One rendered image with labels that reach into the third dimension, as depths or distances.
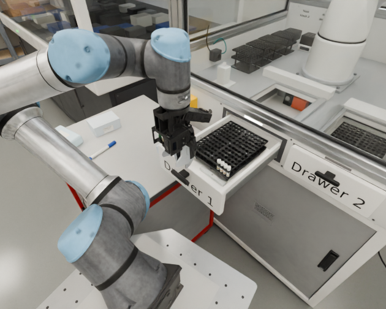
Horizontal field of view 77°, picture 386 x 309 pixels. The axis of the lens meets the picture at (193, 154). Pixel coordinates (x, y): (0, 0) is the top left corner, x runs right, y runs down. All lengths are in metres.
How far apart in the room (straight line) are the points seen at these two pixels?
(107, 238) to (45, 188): 1.65
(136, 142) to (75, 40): 0.76
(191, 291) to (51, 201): 1.53
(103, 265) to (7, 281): 1.33
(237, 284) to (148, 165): 0.54
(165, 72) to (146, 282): 0.44
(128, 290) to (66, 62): 0.44
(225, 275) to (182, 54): 0.58
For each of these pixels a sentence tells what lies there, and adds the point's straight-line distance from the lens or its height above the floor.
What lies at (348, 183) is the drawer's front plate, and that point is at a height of 0.90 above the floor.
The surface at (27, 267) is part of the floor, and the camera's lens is 1.85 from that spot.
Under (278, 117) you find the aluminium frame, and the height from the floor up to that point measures 0.99.
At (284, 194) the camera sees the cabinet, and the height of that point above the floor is 0.67.
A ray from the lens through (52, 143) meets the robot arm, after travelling 0.71.
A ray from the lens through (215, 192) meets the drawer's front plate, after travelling 0.70.
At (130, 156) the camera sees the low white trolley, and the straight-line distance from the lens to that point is 1.05.
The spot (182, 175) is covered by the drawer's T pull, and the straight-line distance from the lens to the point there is 0.74.
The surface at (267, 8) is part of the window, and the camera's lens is 0.83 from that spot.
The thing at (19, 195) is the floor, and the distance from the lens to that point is 2.25.
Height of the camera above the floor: 1.46
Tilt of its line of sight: 43 degrees down
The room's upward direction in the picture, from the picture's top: straight up
